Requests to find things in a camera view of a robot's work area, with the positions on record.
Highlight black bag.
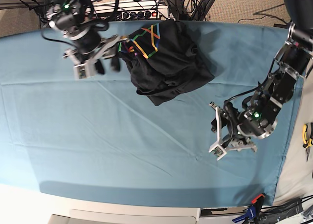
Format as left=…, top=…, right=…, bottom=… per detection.
left=257, top=198, right=303, bottom=224

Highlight blue orange clamp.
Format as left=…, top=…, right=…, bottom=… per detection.
left=232, top=193, right=266, bottom=224

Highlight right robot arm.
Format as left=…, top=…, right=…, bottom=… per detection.
left=46, top=0, right=129, bottom=80

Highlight right gripper silver body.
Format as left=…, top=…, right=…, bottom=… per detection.
left=63, top=35, right=129, bottom=80

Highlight yellow handled pliers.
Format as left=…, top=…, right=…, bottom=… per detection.
left=302, top=122, right=313, bottom=162

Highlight left gripper silver body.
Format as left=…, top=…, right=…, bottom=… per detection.
left=208, top=102, right=258, bottom=160

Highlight black T-shirt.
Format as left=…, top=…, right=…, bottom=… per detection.
left=118, top=20, right=215, bottom=106

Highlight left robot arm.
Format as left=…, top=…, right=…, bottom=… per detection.
left=209, top=0, right=313, bottom=160

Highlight white power strip black sockets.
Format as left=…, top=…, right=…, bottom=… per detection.
left=116, top=10, right=163, bottom=21

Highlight teal table cloth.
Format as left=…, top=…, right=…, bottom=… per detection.
left=0, top=22, right=303, bottom=208

